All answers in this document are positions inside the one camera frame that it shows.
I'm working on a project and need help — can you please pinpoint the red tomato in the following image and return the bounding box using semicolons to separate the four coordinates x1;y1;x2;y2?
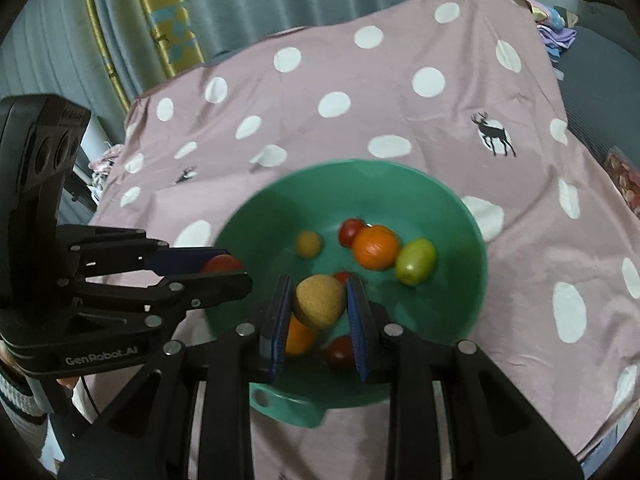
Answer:
200;254;244;273
333;271;352;287
337;218;367;248

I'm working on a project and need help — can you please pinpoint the small tan round fruit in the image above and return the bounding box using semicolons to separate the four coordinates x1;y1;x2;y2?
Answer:
295;230;323;259

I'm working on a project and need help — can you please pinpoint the dimpled orange mandarin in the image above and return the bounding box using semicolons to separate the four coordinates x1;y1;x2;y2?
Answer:
352;224;401;271

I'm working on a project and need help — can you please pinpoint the person hand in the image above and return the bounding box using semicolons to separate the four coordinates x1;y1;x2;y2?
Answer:
0;341;79;390

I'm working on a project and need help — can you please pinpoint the grey sofa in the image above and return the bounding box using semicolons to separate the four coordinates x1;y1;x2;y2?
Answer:
559;0;639;165

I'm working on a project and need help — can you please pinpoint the grey-green curtain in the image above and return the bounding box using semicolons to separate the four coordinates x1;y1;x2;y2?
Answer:
1;0;406;140

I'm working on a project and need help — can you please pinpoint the smooth large orange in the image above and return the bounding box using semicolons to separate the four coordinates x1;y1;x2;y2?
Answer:
285;314;318;358

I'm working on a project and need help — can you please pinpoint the green apple fruit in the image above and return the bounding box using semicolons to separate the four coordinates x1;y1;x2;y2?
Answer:
395;238;437;287

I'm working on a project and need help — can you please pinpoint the patterned packet on sofa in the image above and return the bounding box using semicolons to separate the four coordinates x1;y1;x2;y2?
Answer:
603;146;640;218

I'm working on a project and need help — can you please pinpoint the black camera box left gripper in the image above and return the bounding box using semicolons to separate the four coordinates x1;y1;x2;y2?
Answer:
1;94;91;282

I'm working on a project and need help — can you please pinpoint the yellow patterned curtain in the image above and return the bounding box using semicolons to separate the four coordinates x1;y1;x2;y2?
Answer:
84;0;205;110

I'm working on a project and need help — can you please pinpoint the pink polka dot cloth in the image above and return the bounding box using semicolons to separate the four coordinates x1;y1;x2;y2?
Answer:
93;0;639;458

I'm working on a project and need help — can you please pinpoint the colourful clothes pile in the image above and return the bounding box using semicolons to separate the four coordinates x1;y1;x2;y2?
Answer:
511;0;577;64

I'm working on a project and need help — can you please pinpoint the larger tan round fruit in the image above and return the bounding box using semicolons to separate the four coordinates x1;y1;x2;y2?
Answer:
293;274;346;330

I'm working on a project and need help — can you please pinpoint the green bowl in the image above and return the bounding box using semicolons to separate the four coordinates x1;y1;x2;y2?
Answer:
204;158;490;429

